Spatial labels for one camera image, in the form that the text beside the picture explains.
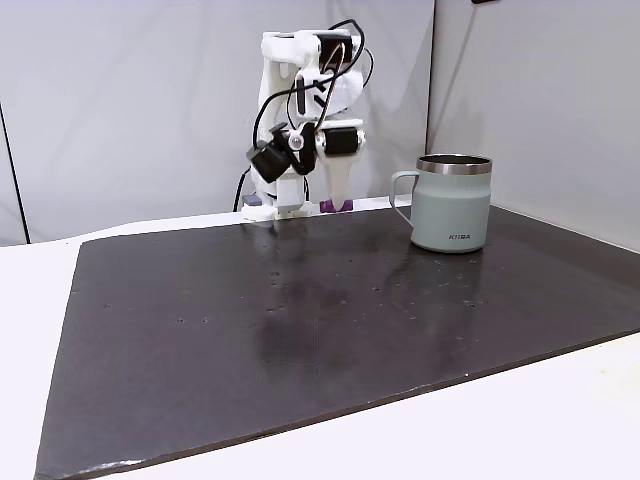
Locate pale green steel mug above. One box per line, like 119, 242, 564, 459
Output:
389, 153, 494, 255

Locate dark brown table mat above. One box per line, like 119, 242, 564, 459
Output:
33, 203, 640, 480

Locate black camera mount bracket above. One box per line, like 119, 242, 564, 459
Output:
270, 121, 320, 177

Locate black oval camera box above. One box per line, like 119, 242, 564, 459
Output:
246, 141, 294, 183

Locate black camera cable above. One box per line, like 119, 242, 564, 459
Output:
231, 18, 375, 212

